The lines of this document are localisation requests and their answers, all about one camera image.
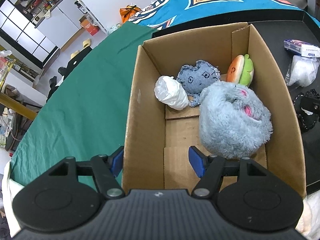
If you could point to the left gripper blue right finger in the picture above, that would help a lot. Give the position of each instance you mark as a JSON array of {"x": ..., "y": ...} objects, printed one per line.
[{"x": 198, "y": 161}]

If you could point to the black plastic tray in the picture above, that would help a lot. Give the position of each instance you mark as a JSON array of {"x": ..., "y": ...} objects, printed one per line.
[{"x": 260, "y": 33}]

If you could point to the white soft bundle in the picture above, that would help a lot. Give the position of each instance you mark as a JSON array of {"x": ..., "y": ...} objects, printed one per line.
[{"x": 170, "y": 92}]

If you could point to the orange green burger plush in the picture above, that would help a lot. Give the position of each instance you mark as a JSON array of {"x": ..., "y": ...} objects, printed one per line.
[{"x": 241, "y": 70}]

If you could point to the yellow slipper right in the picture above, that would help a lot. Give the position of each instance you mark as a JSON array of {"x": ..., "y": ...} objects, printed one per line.
[{"x": 86, "y": 43}]

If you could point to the yellow slipper left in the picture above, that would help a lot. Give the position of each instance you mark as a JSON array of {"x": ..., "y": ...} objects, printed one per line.
[{"x": 74, "y": 54}]

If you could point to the green cloth sheet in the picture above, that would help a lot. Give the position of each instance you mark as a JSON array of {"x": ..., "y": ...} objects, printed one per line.
[{"x": 87, "y": 114}]

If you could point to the orange bag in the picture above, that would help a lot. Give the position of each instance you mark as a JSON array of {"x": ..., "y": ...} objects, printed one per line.
[{"x": 127, "y": 12}]

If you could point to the denim blue plush toy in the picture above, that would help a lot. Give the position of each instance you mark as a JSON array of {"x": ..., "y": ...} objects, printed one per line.
[{"x": 195, "y": 78}]

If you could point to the black dice stool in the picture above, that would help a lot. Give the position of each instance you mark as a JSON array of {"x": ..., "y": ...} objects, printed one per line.
[{"x": 75, "y": 61}]

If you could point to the yellow slipper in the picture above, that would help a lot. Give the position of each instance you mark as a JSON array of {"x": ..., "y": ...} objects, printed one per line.
[
  {"x": 74, "y": 54},
  {"x": 86, "y": 43}
]

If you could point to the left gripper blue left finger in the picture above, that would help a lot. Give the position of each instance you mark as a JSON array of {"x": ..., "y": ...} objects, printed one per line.
[{"x": 115, "y": 161}]

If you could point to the cream white blanket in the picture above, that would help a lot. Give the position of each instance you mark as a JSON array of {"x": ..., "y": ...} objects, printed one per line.
[{"x": 309, "y": 222}]

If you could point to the orange cardboard box on floor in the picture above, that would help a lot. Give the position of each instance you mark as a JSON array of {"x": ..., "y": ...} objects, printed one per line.
[{"x": 88, "y": 26}]

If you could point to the fluffy blue plush toy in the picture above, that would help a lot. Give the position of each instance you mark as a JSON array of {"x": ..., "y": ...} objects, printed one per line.
[{"x": 233, "y": 121}]

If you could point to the tissue pack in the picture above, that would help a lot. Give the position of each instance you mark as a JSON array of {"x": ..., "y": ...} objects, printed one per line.
[{"x": 301, "y": 48}]

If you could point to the white kitchen cabinet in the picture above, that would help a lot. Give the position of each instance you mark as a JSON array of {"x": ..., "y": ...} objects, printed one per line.
[{"x": 63, "y": 23}]

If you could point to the clear plastic bag item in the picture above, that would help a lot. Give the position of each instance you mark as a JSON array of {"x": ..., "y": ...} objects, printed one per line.
[{"x": 302, "y": 71}]

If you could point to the black white plush toy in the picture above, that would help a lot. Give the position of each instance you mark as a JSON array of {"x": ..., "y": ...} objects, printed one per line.
[{"x": 307, "y": 120}]

